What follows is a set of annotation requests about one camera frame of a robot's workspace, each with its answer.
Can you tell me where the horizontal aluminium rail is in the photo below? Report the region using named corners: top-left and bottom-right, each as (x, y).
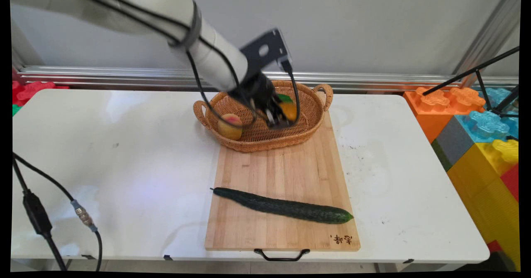
top-left (17, 66), bottom-right (519, 93)

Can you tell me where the orange brown potato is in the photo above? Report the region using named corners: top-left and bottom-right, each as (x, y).
top-left (278, 101), bottom-right (298, 122)

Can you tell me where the orange giant building block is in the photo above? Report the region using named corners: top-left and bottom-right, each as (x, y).
top-left (403, 87), bottom-right (486, 144)

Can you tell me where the wooden cutting board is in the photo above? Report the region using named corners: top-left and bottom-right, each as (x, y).
top-left (205, 111), bottom-right (361, 252)

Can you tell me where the diagonal aluminium post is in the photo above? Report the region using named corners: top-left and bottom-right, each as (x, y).
top-left (451, 0), bottom-right (521, 88)

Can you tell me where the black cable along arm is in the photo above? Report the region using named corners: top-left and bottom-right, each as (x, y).
top-left (64, 0), bottom-right (301, 128)

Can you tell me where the black cable with inline box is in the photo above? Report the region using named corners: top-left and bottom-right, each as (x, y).
top-left (12, 157), bottom-right (68, 271)

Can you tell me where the blue giant building block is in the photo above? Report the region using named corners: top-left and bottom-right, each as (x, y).
top-left (455, 88), bottom-right (519, 144)

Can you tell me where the red giant building block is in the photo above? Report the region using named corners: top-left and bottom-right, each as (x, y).
top-left (499, 164), bottom-right (519, 204)

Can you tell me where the gray giant building block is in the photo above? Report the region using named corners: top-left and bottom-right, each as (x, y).
top-left (431, 116), bottom-right (476, 172)

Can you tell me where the black cable with silver connector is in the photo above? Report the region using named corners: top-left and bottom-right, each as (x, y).
top-left (12, 152), bottom-right (103, 272)

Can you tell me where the yellow giant building block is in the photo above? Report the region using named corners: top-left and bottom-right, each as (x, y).
top-left (447, 139), bottom-right (521, 271)

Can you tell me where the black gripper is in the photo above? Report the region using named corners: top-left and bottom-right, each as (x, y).
top-left (229, 73), bottom-right (291, 129)

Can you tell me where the yellow pink peach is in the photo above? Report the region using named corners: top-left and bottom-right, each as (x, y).
top-left (217, 113), bottom-right (244, 141)

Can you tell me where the long dark green cucumber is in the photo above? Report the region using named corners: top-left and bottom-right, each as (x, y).
top-left (210, 187), bottom-right (355, 224)

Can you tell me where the red studded building block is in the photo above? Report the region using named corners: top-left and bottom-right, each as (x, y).
top-left (12, 80), bottom-right (70, 107)

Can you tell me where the woven wicker basket with handles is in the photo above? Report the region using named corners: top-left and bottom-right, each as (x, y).
top-left (193, 80), bottom-right (334, 153)

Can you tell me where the black tripod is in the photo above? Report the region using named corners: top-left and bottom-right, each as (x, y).
top-left (422, 46), bottom-right (520, 119)

